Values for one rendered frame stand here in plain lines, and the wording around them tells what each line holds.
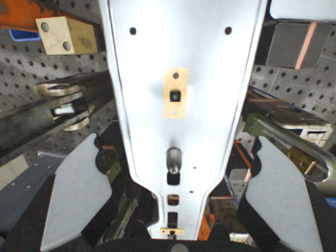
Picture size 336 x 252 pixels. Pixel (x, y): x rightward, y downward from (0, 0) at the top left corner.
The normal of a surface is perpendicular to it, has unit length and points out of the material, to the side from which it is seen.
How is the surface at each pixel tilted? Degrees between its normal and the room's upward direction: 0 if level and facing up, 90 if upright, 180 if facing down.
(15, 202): 90
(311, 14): 0
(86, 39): 90
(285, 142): 78
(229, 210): 90
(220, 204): 90
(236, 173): 0
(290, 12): 0
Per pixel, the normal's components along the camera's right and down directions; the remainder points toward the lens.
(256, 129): -0.99, 0.08
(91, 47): 1.00, 0.01
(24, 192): 0.15, -0.87
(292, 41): -0.04, 0.48
